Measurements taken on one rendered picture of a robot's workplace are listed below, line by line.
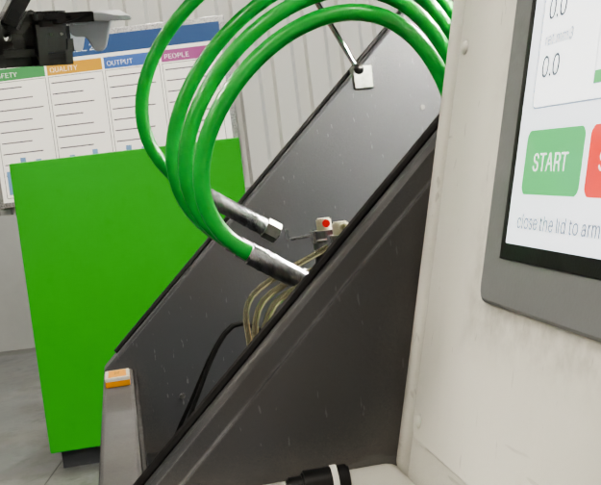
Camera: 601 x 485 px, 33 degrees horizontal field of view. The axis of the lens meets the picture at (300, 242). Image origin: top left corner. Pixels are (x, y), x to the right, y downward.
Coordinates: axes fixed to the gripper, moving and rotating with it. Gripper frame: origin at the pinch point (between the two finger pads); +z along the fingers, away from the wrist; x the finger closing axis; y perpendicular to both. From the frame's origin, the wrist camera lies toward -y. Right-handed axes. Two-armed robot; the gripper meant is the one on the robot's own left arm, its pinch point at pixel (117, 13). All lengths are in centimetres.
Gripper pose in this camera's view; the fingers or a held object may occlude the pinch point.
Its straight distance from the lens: 165.6
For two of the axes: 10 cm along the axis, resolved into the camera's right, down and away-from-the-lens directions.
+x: 4.6, 1.6, -8.7
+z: 8.9, -1.4, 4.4
